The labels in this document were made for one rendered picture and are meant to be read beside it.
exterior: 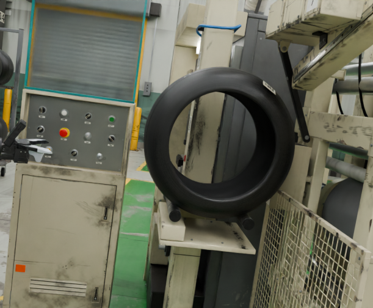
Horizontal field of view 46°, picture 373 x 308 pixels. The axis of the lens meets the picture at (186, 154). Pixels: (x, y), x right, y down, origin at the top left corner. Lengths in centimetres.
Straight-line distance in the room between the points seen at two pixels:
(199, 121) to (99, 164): 64
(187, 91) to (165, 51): 916
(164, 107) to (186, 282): 91
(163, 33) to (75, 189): 869
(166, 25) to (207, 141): 892
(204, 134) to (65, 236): 93
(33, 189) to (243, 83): 125
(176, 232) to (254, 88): 60
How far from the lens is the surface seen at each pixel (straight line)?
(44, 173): 232
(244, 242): 177
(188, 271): 210
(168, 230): 163
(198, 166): 197
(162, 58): 1070
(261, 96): 161
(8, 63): 590
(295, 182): 201
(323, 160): 205
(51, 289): 251
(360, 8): 148
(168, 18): 1082
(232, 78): 159
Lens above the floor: 133
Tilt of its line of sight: 7 degrees down
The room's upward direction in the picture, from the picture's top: 8 degrees clockwise
